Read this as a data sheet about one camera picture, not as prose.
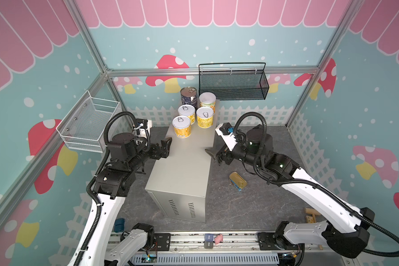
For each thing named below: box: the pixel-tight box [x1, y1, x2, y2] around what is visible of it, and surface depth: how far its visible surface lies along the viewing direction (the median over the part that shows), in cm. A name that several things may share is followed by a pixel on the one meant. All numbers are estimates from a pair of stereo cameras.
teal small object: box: [114, 217, 125, 233], surface depth 80 cm
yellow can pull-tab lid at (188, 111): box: [177, 104, 196, 126], surface depth 73 cm
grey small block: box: [203, 233, 214, 250], surface depth 75 cm
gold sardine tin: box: [228, 171, 248, 192], surface depth 91 cm
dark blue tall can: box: [180, 86, 198, 109], surface depth 74 cm
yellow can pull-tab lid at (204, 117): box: [196, 106, 214, 129], surface depth 72 cm
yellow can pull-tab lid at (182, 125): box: [171, 115, 192, 139], surface depth 68 cm
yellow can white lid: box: [198, 91, 217, 114], surface depth 74 cm
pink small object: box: [214, 233, 224, 245], surface depth 76 cm
